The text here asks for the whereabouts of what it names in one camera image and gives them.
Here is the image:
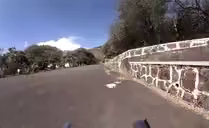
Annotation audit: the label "grey asphalt road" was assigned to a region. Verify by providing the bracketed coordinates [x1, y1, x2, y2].
[0, 63, 209, 128]

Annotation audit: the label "stone wall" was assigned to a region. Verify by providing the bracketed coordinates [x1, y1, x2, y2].
[103, 36, 209, 114]

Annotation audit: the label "row of trees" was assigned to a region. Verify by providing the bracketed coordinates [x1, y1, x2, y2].
[0, 44, 100, 80]

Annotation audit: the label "robot's own part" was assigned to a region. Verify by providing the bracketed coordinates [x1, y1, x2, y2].
[135, 119, 152, 128]
[63, 121, 73, 128]

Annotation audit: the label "trees behind stone wall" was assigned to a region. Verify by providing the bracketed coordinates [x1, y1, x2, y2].
[101, 0, 209, 60]

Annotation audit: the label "hill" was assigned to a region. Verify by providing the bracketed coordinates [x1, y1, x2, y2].
[88, 46, 106, 62]

